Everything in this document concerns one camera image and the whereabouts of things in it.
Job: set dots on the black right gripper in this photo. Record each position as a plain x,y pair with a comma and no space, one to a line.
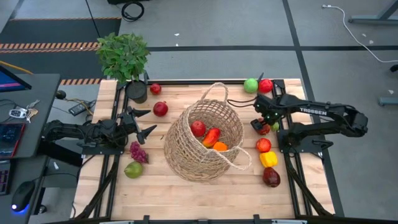
269,109

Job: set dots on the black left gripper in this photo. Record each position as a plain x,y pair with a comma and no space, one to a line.
127,124

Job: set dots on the green cucumber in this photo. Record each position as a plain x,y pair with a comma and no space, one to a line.
275,126

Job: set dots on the red streaked apple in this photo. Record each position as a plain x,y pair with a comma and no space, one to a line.
263,145

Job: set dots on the red pomegranate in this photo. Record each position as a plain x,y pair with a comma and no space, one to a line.
160,109

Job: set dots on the yellow bell pepper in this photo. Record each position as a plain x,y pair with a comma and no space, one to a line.
268,159

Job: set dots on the orange citrus fruit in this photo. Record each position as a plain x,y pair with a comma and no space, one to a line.
220,146

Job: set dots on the round bright red fruit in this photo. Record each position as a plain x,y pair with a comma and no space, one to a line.
265,86

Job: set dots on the red orange mango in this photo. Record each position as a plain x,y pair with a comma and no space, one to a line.
211,137

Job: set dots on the dark red pear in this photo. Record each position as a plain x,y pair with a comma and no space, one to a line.
271,177

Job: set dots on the plain red apple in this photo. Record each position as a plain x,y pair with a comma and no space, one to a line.
198,128

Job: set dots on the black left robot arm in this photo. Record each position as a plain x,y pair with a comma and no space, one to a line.
77,130

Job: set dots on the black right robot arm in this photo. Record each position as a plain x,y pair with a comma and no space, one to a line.
335,112

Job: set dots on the purple grape bunch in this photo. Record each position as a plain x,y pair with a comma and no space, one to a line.
138,152

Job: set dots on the small red apple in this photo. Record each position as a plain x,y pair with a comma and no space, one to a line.
155,89

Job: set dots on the green pear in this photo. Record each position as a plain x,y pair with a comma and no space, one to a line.
133,170

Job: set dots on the black power adapter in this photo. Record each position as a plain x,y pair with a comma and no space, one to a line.
78,108

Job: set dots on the green potted plant black pot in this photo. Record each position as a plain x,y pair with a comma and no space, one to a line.
122,56

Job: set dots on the small black round object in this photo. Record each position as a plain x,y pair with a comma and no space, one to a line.
60,94

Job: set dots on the black office desk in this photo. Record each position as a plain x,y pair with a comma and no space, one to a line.
40,102

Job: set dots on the bunch of keys with fob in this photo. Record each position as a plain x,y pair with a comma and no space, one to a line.
18,113

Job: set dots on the tablet in red case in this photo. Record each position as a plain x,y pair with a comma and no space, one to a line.
11,137

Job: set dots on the black hazard-striped floor mat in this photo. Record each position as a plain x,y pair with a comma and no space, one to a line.
46,31

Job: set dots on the grey metal stand foot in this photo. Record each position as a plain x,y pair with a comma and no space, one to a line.
388,101
373,19

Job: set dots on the dark computer monitor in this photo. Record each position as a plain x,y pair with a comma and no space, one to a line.
9,82

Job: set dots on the black computer mouse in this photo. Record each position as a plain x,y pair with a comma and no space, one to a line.
22,196

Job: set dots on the black keyboard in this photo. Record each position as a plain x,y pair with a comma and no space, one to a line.
3,180

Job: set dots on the black caster wheel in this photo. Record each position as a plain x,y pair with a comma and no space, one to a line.
395,68

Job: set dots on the black aluminium rig frame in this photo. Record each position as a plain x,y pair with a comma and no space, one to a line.
186,82

